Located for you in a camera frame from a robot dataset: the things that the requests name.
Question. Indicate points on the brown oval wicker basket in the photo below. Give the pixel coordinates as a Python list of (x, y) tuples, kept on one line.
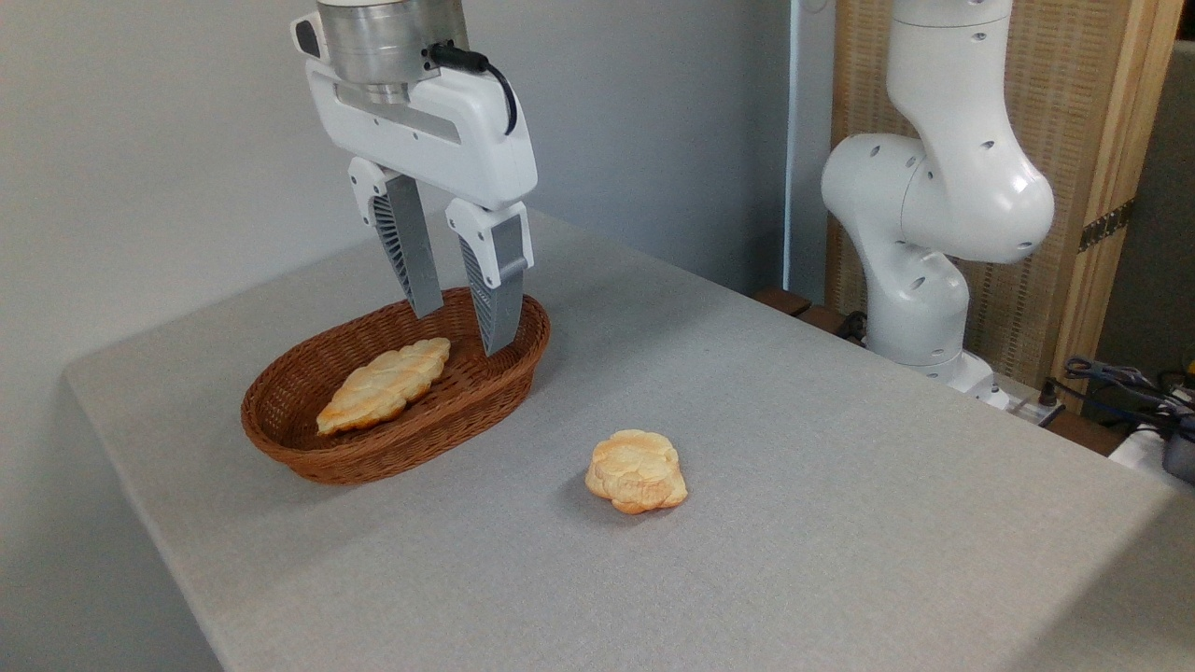
[(299, 439)]

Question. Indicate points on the round pale bread bun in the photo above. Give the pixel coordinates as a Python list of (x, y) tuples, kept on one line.
[(637, 471)]

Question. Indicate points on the dark brown wooden bench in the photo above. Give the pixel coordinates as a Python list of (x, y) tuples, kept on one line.
[(794, 306)]

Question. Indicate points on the grey box device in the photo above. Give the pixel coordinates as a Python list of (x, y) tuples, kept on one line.
[(1181, 459)]

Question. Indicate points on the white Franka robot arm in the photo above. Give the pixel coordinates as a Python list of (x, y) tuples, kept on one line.
[(943, 196)]

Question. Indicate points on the wooden woven folding screen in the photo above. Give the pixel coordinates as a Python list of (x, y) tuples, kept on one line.
[(1092, 112)]

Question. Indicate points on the braided long bread loaf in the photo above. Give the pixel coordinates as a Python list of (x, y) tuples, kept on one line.
[(383, 387)]

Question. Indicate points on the grey fabric tablecloth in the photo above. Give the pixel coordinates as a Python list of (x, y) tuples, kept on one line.
[(794, 523)]

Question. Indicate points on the white vertical wall pipe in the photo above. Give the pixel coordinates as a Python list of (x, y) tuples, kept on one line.
[(794, 140)]

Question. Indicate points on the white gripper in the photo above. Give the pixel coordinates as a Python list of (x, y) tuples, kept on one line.
[(476, 145)]

